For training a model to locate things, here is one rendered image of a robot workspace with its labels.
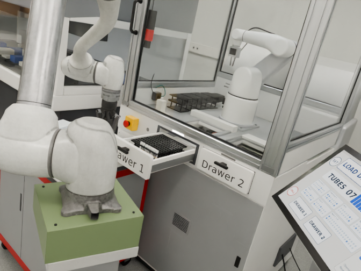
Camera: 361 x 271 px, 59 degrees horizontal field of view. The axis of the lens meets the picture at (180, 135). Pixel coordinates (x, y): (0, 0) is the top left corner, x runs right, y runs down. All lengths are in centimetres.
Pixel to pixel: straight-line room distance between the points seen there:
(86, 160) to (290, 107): 81
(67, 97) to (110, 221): 127
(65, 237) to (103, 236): 12
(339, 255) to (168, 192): 107
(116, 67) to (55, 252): 86
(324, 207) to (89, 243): 71
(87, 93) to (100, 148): 129
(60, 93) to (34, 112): 110
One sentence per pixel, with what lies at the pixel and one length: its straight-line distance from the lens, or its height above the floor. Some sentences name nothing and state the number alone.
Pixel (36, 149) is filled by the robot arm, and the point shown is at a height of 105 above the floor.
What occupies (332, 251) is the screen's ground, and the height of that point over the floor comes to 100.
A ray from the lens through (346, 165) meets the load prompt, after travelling 116.
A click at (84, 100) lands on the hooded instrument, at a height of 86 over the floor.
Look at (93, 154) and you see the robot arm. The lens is 97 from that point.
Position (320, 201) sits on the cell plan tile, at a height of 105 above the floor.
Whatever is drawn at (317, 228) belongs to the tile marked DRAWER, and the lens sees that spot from 103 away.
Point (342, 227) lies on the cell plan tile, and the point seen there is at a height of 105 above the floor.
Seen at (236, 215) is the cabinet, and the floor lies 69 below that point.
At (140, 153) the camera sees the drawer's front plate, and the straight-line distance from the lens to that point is 139.
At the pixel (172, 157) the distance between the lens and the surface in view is 149.
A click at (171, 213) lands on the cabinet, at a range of 183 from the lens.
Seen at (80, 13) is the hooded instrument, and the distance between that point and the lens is 210.
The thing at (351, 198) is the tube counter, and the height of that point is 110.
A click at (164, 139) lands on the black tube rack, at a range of 165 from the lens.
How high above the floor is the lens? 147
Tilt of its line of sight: 19 degrees down
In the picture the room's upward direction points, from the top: 12 degrees clockwise
